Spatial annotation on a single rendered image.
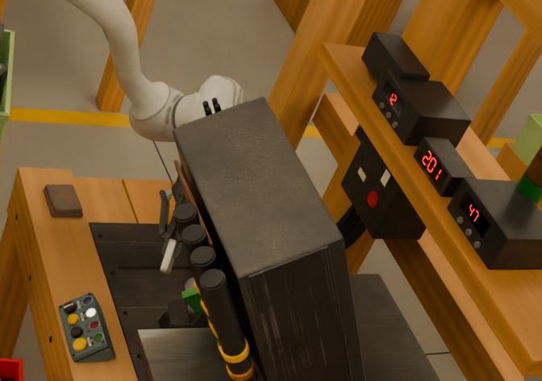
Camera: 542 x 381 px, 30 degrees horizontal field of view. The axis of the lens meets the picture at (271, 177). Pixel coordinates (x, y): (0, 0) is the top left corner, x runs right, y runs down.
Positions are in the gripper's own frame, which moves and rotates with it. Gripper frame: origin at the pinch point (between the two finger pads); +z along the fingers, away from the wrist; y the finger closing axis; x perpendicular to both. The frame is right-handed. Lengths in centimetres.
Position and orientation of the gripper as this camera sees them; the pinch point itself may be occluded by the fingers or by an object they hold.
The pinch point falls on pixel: (169, 257)
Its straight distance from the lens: 213.8
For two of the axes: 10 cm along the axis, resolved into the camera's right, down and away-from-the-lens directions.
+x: 1.5, 3.3, 9.3
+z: -2.8, 9.2, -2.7
